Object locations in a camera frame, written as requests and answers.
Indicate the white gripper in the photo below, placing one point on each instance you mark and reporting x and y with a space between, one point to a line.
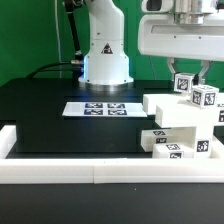
191 29

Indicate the white tagged cube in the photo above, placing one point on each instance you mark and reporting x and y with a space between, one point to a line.
204 96
183 82

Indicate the white chair back part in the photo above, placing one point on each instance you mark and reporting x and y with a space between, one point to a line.
172 110

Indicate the white chair seat part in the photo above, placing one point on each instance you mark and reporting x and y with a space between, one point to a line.
197 138

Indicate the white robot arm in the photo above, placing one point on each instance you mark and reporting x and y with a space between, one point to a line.
105 65

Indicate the white marker sheet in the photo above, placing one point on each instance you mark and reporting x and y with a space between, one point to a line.
103 109

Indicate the white U-shaped fence frame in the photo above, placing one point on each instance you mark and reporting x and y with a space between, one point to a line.
101 171

